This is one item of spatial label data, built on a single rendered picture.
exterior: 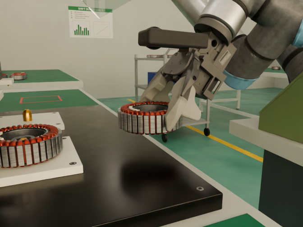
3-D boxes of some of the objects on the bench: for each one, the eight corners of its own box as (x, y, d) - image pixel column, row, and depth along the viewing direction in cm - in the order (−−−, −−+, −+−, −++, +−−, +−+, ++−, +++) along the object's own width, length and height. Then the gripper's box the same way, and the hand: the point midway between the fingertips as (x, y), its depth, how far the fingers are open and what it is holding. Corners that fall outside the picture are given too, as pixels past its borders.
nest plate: (58, 115, 72) (58, 111, 72) (64, 129, 59) (64, 124, 58) (-4, 121, 66) (-5, 116, 66) (-14, 138, 53) (-15, 132, 52)
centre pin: (32, 119, 63) (31, 108, 63) (32, 120, 62) (31, 109, 61) (23, 120, 63) (22, 108, 62) (23, 121, 61) (21, 110, 60)
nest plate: (70, 142, 50) (69, 135, 50) (83, 173, 37) (82, 165, 37) (-22, 153, 44) (-23, 146, 44) (-46, 195, 31) (-48, 185, 31)
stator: (55, 139, 48) (53, 119, 47) (71, 159, 39) (69, 135, 38) (-18, 150, 42) (-21, 128, 41) (-19, 177, 33) (-23, 149, 32)
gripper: (270, 46, 42) (204, 155, 40) (203, 48, 58) (154, 126, 57) (238, 9, 38) (164, 129, 37) (175, 23, 54) (122, 106, 53)
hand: (147, 118), depth 45 cm, fingers closed on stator, 13 cm apart
